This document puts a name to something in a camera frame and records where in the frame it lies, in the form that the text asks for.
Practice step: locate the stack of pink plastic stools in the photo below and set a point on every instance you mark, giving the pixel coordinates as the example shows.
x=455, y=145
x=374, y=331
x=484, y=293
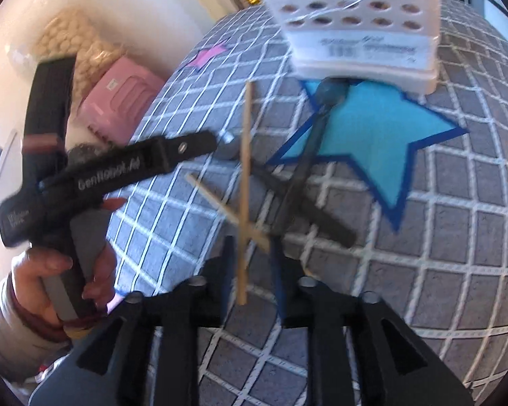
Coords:
x=118, y=97

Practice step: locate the dark translucent plastic spoon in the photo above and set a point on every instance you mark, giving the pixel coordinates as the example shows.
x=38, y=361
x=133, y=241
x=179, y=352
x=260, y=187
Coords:
x=309, y=156
x=321, y=220

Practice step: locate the white plastic utensil holder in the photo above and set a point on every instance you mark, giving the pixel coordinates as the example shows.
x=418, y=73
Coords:
x=355, y=21

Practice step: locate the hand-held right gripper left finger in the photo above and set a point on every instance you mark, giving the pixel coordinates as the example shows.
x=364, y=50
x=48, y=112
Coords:
x=225, y=275

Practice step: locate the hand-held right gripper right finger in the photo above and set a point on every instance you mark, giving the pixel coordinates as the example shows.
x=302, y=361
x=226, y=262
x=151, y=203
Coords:
x=280, y=281

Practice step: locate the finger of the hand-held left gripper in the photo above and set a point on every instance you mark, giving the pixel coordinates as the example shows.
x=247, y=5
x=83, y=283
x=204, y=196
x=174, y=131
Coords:
x=190, y=146

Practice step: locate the bag of puffed snacks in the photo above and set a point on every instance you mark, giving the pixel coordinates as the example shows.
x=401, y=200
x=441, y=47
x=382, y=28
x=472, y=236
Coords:
x=80, y=46

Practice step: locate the person's left forearm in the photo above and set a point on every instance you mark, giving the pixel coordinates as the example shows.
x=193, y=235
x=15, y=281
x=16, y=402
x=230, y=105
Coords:
x=12, y=338

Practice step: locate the plain wooden chopstick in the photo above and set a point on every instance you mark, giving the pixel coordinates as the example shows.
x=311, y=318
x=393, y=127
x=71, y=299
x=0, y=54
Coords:
x=220, y=207
x=245, y=186

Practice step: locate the person's left hand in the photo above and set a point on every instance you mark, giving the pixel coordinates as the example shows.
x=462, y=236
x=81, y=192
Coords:
x=34, y=266

